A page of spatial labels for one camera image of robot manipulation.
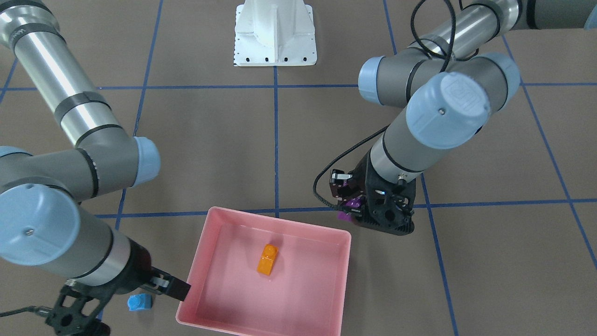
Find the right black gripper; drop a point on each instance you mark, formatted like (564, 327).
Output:
(139, 265)

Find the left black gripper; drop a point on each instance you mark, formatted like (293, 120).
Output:
(360, 179)

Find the purple toy block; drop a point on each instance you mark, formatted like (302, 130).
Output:
(352, 203)

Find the pink plastic box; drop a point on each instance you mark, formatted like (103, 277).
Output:
(254, 275)

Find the orange toy block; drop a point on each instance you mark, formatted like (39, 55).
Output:
(267, 259)

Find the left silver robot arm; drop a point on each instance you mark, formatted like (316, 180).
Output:
(447, 92)

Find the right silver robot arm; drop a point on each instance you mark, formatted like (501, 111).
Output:
(42, 221)

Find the small blue toy block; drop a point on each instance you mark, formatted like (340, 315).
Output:
(140, 302)

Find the white pedestal column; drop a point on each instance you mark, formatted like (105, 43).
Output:
(274, 33)

